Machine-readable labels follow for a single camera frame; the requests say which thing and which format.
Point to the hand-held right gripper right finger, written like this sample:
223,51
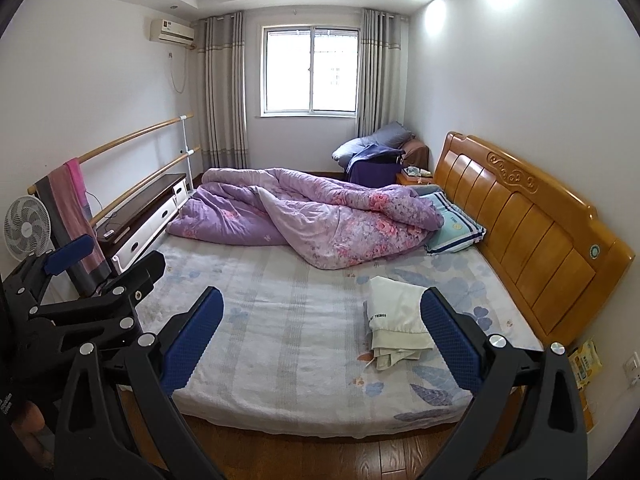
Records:
447,340

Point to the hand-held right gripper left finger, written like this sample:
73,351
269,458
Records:
195,340

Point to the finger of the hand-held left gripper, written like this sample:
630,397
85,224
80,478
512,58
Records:
70,255
140,275

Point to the white snap-button jacket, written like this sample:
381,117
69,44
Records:
395,315

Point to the person's left hand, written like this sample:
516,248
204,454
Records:
31,430

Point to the grey pink striped towel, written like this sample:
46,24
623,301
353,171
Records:
75,230

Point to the white standing fan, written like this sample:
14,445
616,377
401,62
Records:
27,227

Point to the dark-top white TV cabinet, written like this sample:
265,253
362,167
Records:
145,220

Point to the bright pink towel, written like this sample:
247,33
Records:
77,180

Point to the bed with floral sheet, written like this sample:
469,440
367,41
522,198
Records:
300,335

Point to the purple floral quilt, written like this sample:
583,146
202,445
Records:
225,210

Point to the teal striped pillow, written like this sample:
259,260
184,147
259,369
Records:
455,227

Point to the wooden headboard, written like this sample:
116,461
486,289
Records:
540,240

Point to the yellow packet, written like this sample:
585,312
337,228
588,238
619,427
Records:
587,367

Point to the wooden nightstand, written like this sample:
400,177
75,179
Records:
412,181

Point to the purple cloth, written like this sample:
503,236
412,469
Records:
372,170

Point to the brown covered chair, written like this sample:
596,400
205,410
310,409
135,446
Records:
417,152

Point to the grey striped curtain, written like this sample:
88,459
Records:
380,70
222,95

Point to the white-framed window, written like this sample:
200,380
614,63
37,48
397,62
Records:
290,70

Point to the wooden barre rail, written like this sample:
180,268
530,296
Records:
150,182
125,140

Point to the white barre post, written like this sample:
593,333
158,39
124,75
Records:
185,160

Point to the white wall socket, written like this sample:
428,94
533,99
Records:
631,366

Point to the white wall air conditioner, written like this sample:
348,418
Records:
171,31

